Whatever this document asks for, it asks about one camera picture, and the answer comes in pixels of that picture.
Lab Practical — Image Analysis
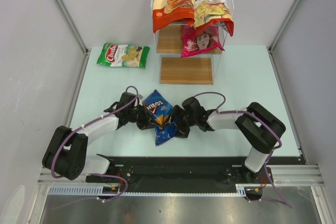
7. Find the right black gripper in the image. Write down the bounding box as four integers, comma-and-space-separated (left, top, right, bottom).
161, 104, 197, 138

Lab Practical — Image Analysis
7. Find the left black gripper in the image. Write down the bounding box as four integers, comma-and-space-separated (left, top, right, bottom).
128, 104, 161, 131

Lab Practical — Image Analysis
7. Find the blue Doritos chips bag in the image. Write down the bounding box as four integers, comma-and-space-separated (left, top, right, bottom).
142, 90, 177, 146

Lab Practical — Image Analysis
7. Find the green Chuba cassava chips bag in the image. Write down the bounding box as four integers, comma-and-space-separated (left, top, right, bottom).
97, 42, 150, 68

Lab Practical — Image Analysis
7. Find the pink Real chips bag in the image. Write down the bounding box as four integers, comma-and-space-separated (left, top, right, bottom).
180, 25, 225, 58

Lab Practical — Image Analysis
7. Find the red Chuba cassava chips bag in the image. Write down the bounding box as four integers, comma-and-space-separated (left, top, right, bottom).
194, 0, 234, 36

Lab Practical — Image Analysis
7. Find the orange beige cassava chips bag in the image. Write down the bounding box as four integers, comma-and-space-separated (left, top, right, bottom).
152, 0, 195, 33

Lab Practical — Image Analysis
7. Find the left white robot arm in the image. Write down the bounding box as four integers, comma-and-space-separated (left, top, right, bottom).
42, 91, 155, 182

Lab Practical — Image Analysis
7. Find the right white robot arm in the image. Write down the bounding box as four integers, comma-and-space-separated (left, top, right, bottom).
171, 97, 286, 183

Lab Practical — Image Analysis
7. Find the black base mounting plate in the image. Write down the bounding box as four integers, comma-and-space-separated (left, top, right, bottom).
86, 156, 274, 195

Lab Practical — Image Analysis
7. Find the white wire wooden shelf rack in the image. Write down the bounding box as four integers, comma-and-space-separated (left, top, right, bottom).
154, 0, 234, 85

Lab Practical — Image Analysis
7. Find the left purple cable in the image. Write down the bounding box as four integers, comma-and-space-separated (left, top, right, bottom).
49, 85, 140, 210

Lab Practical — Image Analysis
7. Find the aluminium frame rail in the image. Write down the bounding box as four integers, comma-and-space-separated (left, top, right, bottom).
38, 165, 324, 198

